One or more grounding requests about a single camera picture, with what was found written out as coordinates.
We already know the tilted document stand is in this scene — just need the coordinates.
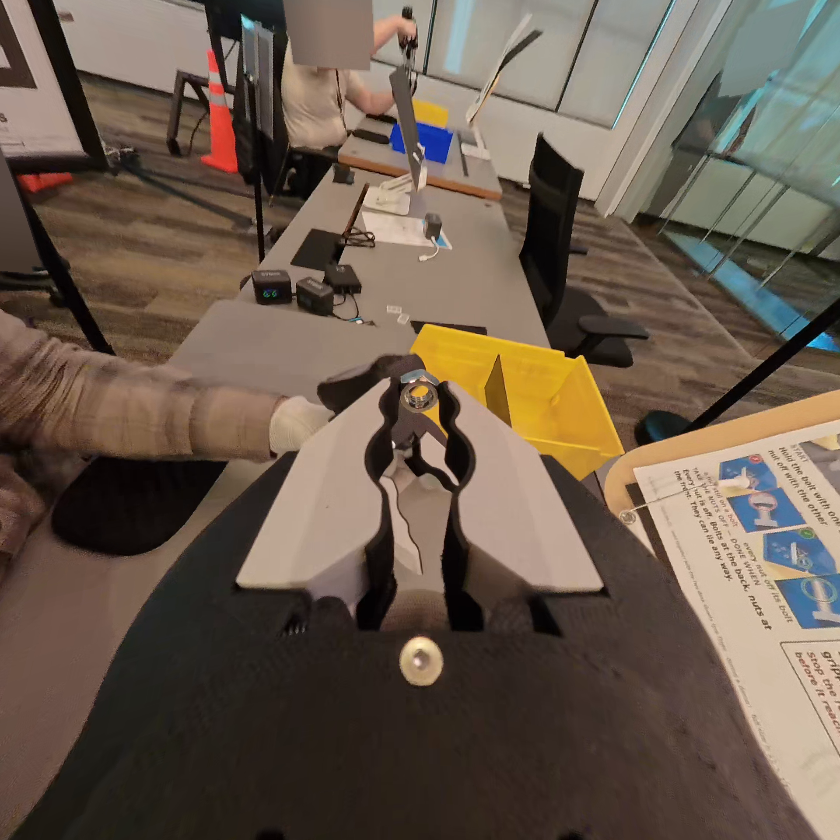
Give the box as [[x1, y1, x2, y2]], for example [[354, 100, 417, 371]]
[[465, 13, 544, 160]]

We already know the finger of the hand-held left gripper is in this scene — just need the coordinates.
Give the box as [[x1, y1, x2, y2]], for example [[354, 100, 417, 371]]
[[392, 420, 460, 494], [382, 459, 425, 573]]

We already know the printed instruction sheet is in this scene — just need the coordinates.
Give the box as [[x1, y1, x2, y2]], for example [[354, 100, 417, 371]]
[[632, 420, 840, 840]]

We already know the white paper sheet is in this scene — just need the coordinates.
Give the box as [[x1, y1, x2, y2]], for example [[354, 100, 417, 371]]
[[361, 210, 454, 252]]

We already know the person's left hand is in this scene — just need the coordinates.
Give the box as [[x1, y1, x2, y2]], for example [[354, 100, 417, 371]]
[[269, 395, 337, 455]]

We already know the black floor pole stand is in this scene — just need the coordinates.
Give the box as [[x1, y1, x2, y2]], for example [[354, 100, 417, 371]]
[[634, 314, 840, 448]]

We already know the black charger box green display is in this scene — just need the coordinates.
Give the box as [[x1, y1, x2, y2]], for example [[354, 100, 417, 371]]
[[251, 268, 294, 307]]

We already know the yellow plastic bin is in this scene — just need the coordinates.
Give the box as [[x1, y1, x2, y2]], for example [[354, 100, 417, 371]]
[[409, 323, 626, 481]]

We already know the blue plastic bin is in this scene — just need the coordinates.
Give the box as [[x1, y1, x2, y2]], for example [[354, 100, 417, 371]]
[[389, 121, 455, 165]]

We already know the white sign board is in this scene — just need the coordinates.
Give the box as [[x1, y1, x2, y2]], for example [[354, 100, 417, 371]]
[[0, 0, 110, 174]]

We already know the black document stand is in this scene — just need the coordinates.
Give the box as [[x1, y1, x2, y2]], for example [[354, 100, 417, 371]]
[[361, 64, 429, 217]]

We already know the wire page holder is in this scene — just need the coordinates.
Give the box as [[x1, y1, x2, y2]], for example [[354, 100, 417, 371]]
[[619, 474, 750, 526]]

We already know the person's left forearm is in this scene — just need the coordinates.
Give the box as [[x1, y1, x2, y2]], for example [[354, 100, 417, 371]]
[[0, 308, 290, 462]]

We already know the black desk mat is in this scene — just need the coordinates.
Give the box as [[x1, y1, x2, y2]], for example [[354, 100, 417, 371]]
[[290, 227, 346, 271]]

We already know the orange traffic cone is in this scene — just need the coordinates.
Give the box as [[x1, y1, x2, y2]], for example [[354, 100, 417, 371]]
[[200, 49, 239, 175]]

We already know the black textured wrist pad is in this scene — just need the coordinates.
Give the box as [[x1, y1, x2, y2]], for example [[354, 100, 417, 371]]
[[51, 458, 228, 557]]

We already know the black office chair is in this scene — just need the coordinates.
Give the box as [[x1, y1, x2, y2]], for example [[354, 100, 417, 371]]
[[518, 131, 651, 368], [231, 16, 339, 198]]

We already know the wooden document stand board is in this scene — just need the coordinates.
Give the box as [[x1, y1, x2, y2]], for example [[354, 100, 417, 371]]
[[604, 390, 840, 840]]

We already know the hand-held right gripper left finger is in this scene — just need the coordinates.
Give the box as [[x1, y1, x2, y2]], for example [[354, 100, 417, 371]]
[[235, 379, 403, 632]]

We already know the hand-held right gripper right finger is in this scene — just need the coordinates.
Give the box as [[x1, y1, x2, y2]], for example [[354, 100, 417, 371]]
[[436, 381, 605, 632]]

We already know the long grey desk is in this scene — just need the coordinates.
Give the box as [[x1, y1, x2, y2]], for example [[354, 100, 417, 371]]
[[167, 167, 553, 398]]

